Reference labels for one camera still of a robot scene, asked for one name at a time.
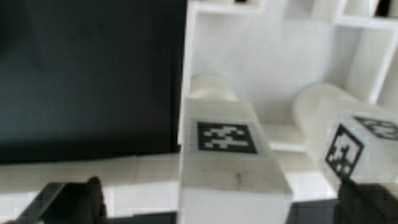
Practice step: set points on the white chair seat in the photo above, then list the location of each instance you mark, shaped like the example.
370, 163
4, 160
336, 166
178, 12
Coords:
281, 44

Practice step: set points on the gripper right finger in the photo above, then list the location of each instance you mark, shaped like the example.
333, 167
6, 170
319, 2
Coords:
367, 204

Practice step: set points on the white U-shaped fence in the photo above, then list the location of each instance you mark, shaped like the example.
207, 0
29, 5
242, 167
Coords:
139, 180

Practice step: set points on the white chair leg with tag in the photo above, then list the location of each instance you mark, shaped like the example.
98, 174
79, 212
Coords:
351, 132

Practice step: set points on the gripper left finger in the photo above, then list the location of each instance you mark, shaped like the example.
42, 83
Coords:
68, 204

